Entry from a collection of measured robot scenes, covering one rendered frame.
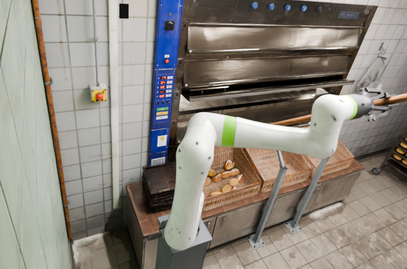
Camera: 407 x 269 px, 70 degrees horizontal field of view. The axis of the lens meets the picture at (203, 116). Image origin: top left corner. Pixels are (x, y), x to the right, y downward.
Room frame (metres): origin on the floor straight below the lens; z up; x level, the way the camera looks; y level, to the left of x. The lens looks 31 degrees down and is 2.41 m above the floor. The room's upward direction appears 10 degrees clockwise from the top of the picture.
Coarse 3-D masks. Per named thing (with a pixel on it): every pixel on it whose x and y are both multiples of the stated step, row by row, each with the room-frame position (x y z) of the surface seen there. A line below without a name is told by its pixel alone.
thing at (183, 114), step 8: (304, 96) 2.72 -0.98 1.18; (312, 96) 2.76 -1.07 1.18; (240, 104) 2.32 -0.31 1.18; (248, 104) 2.35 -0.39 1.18; (256, 104) 2.37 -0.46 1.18; (264, 104) 2.40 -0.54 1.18; (272, 104) 2.45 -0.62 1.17; (280, 104) 2.51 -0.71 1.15; (288, 104) 2.56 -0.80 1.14; (184, 112) 2.02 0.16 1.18; (192, 112) 2.04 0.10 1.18; (208, 112) 2.10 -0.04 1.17; (216, 112) 2.14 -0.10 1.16; (224, 112) 2.18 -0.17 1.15
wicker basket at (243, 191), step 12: (216, 156) 2.11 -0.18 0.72; (228, 156) 2.18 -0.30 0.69; (240, 156) 2.12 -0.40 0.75; (216, 168) 2.08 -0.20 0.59; (240, 168) 2.09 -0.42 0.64; (252, 168) 1.97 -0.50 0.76; (228, 180) 1.96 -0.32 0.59; (252, 180) 1.93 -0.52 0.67; (204, 192) 1.77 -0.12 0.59; (228, 192) 1.68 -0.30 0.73; (240, 192) 1.75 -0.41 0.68; (252, 192) 1.82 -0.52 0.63; (204, 204) 1.56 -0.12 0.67; (216, 204) 1.63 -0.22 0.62
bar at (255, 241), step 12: (324, 168) 2.06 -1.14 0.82; (276, 180) 1.82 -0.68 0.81; (312, 180) 2.07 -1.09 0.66; (276, 192) 1.80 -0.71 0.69; (312, 192) 2.06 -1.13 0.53; (300, 204) 2.08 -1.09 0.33; (264, 216) 1.81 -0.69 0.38; (300, 216) 2.06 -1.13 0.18; (288, 228) 2.03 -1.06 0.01; (300, 228) 2.05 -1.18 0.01; (252, 240) 1.82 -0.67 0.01
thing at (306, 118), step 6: (396, 96) 1.07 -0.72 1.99; (402, 96) 1.05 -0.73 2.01; (378, 102) 1.10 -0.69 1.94; (384, 102) 1.09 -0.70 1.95; (390, 102) 1.07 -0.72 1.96; (396, 102) 1.06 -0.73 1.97; (288, 120) 1.45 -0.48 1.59; (294, 120) 1.41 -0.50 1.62; (300, 120) 1.38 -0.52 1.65; (306, 120) 1.35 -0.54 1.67
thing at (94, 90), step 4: (92, 84) 1.62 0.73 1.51; (100, 84) 1.64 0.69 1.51; (104, 84) 1.65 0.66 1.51; (92, 88) 1.57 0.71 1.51; (96, 88) 1.58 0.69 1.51; (100, 88) 1.59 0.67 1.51; (104, 88) 1.60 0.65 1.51; (92, 92) 1.56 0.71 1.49; (96, 92) 1.57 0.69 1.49; (100, 92) 1.59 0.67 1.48; (92, 96) 1.56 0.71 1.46; (104, 96) 1.60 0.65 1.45; (92, 100) 1.56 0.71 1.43; (96, 100) 1.57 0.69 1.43; (100, 100) 1.58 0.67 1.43; (104, 100) 1.60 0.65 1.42
